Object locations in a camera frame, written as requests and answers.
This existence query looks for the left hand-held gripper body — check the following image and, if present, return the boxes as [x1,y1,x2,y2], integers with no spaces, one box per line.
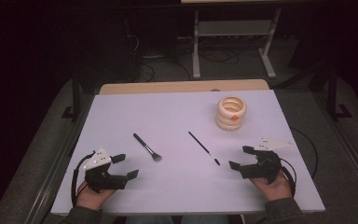
[83,147,129,194]

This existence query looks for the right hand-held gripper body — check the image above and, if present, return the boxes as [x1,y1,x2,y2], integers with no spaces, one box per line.
[240,137,293,185]

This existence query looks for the black makeup brush grey bristles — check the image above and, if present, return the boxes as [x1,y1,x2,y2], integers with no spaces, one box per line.
[132,133,163,162]

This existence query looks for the person's left hand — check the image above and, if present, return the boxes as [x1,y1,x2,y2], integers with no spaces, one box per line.
[76,180,117,212]

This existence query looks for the person's right hand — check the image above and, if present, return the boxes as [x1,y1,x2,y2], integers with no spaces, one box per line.
[250,172,293,203]

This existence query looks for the cream ribbed brush holder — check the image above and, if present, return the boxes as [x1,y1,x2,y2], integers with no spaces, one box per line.
[215,95,247,132]

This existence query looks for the thin black makeup brush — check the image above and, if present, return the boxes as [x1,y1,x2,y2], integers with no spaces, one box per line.
[187,131,221,166]

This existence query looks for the black metal stand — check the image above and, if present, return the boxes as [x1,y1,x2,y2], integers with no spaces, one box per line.
[61,71,83,122]
[327,62,353,120]

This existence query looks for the light wooden table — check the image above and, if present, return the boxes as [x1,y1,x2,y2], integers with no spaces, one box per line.
[99,78,269,95]

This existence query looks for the left hand-held gripper cable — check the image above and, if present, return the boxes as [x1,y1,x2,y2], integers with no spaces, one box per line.
[71,150,96,208]

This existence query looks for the hand-held gripper cable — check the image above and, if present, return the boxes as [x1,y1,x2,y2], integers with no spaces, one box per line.
[71,150,96,208]
[279,126,320,198]

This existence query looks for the right hand-held gripper cable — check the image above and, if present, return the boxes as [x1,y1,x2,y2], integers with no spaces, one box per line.
[279,126,320,198]

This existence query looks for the aluminium rail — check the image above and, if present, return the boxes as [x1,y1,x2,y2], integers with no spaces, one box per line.
[313,92,358,200]
[27,92,94,224]

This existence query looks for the black floor cable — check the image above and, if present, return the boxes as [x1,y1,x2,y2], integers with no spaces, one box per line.
[138,57,192,82]
[199,46,241,65]

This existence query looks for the white metal desk frame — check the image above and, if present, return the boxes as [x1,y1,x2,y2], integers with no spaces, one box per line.
[180,0,311,80]

